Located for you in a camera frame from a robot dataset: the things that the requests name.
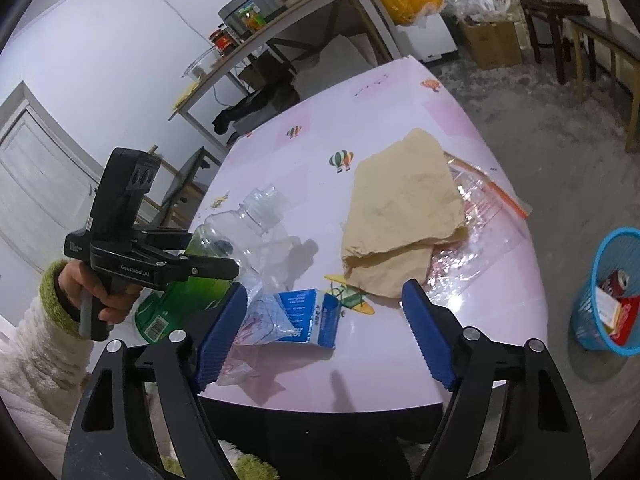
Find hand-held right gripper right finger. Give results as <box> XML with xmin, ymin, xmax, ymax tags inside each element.
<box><xmin>401</xmin><ymin>279</ymin><xmax>593</xmax><ymax>480</ymax></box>

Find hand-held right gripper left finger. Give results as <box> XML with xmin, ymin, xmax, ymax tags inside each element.
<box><xmin>61</xmin><ymin>282</ymin><xmax>249</xmax><ymax>480</ymax></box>

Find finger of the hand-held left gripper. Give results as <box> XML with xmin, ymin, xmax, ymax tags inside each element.
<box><xmin>134</xmin><ymin>227</ymin><xmax>194</xmax><ymax>252</ymax></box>
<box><xmin>165</xmin><ymin>254</ymin><xmax>241</xmax><ymax>284</ymax></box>

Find green plastic bottle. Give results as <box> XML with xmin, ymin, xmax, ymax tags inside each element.
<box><xmin>134</xmin><ymin>185</ymin><xmax>292</xmax><ymax>347</ymax></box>

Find blue white carton box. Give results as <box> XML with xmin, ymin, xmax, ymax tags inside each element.
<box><xmin>270</xmin><ymin>287</ymin><xmax>347</xmax><ymax>352</ymax></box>

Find clear red printed plastic bag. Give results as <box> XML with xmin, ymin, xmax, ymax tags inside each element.
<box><xmin>425</xmin><ymin>152</ymin><xmax>532</xmax><ymax>292</ymax></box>

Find brown paper bag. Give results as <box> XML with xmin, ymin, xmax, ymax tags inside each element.
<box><xmin>341</xmin><ymin>128</ymin><xmax>469</xmax><ymax>300</ymax></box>

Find blue plastic waste basket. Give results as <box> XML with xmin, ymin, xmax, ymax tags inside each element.
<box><xmin>570</xmin><ymin>227</ymin><xmax>640</xmax><ymax>359</ymax></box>

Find yellow white medicine box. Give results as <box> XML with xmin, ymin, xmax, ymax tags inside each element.
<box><xmin>595</xmin><ymin>285</ymin><xmax>627</xmax><ymax>334</ymax></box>

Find red drink can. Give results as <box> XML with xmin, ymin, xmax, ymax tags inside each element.
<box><xmin>600</xmin><ymin>269</ymin><xmax>632</xmax><ymax>304</ymax></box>

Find red wrapper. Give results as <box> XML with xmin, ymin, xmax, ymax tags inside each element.
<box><xmin>607</xmin><ymin>297</ymin><xmax>640</xmax><ymax>347</ymax></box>

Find person's left hand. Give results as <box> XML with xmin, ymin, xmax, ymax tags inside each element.
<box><xmin>57</xmin><ymin>261</ymin><xmax>137</xmax><ymax>327</ymax></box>

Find wooden chair with dark seat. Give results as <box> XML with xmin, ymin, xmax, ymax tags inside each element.
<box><xmin>145</xmin><ymin>145</ymin><xmax>224</xmax><ymax>232</ymax></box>
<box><xmin>569</xmin><ymin>0</ymin><xmax>640</xmax><ymax>154</ymax></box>

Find white door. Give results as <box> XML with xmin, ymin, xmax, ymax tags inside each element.
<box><xmin>0</xmin><ymin>82</ymin><xmax>109</xmax><ymax>282</ymax></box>

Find yellow packet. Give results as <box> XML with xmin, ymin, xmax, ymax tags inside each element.
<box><xmin>172</xmin><ymin>80</ymin><xmax>201</xmax><ymax>111</ymax></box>

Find fuzzy white green garment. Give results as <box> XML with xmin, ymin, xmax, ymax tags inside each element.
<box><xmin>160</xmin><ymin>439</ymin><xmax>282</xmax><ymax>480</ymax></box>

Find black cloth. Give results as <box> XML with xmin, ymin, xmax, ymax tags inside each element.
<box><xmin>212</xmin><ymin>82</ymin><xmax>301</xmax><ymax>136</ymax></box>

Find clear glass bowl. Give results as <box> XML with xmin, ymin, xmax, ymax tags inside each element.
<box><xmin>182</xmin><ymin>47</ymin><xmax>221</xmax><ymax>81</ymax></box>

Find small cardboard box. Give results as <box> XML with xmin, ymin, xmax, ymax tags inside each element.
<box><xmin>239</xmin><ymin>59</ymin><xmax>277</xmax><ymax>87</ymax></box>

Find red lid sauce jar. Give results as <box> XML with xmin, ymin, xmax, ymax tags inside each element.
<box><xmin>209</xmin><ymin>27</ymin><xmax>234</xmax><ymax>56</ymax></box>

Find glass jar with yellow contents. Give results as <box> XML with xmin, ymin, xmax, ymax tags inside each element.
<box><xmin>239</xmin><ymin>2</ymin><xmax>266</xmax><ymax>31</ymax></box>

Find pink balloon print tablecloth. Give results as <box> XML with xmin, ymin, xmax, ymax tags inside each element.
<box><xmin>187</xmin><ymin>56</ymin><xmax>549</xmax><ymax>417</ymax></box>

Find white sack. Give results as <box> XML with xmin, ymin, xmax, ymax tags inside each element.
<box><xmin>295</xmin><ymin>35</ymin><xmax>381</xmax><ymax>101</ymax></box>

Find wooden side table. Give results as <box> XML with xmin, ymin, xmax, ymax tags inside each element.
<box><xmin>168</xmin><ymin>0</ymin><xmax>402</xmax><ymax>162</ymax></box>

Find large cardboard box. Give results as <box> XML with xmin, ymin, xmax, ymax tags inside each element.
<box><xmin>457</xmin><ymin>17</ymin><xmax>524</xmax><ymax>70</ymax></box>

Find dark wooden stool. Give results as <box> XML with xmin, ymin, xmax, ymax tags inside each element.
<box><xmin>517</xmin><ymin>0</ymin><xmax>592</xmax><ymax>84</ymax></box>

